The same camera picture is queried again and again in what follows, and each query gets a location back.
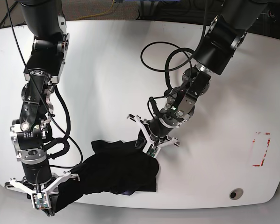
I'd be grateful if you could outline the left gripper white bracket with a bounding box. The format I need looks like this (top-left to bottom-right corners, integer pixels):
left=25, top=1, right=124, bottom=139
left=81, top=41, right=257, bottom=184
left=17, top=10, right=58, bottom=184
left=127, top=114, right=179, bottom=154

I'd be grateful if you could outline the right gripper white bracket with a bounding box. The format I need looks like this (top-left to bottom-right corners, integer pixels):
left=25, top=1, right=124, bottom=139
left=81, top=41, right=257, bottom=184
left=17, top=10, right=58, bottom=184
left=4, top=161, right=80, bottom=217

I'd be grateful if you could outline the black t-shirt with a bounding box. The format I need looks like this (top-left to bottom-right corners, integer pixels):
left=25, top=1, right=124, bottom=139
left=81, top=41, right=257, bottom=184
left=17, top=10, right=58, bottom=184
left=55, top=140, right=159, bottom=212

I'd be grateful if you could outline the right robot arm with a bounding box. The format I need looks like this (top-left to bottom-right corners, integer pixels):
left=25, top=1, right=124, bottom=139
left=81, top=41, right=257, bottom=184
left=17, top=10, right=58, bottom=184
left=5, top=0, right=79, bottom=216

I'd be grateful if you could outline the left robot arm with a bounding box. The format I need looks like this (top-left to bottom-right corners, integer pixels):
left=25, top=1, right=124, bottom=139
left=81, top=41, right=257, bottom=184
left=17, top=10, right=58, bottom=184
left=128, top=0, right=270, bottom=158

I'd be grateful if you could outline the right table grommet hole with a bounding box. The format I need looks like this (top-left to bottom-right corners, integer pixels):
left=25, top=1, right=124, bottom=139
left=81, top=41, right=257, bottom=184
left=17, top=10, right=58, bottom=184
left=229, top=188, right=244, bottom=200

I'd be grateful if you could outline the red tape rectangle marking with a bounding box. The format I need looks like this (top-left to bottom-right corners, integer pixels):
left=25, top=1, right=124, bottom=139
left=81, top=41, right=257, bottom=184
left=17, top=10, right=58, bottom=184
left=250, top=132, right=271, bottom=167

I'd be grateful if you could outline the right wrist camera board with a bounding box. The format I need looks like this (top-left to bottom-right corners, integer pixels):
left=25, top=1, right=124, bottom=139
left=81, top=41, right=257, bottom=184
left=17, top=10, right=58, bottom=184
left=31, top=192, right=51, bottom=210

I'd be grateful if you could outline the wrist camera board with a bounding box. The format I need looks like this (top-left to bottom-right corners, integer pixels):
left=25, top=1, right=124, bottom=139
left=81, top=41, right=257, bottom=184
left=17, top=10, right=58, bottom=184
left=146, top=145, right=159, bottom=158
left=31, top=192, right=51, bottom=210

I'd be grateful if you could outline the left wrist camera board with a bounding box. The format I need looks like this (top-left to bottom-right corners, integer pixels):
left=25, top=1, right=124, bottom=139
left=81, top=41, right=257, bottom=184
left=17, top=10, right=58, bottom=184
left=146, top=145, right=159, bottom=158

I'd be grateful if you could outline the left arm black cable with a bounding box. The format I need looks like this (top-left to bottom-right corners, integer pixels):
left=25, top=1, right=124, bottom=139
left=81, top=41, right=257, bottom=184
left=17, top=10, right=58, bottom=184
left=140, top=0, right=227, bottom=112

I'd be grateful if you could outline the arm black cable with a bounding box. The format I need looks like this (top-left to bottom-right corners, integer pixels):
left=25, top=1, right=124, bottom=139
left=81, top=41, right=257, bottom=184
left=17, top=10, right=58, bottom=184
left=140, top=0, right=227, bottom=112
left=4, top=0, right=84, bottom=168

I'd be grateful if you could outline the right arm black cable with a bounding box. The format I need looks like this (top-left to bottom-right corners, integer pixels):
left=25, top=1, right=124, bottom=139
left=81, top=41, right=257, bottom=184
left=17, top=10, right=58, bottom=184
left=4, top=0, right=84, bottom=168

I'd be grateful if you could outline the yellow cable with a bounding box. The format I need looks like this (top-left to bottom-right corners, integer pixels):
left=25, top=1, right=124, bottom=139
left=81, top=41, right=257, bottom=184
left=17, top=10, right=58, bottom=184
left=75, top=0, right=115, bottom=21

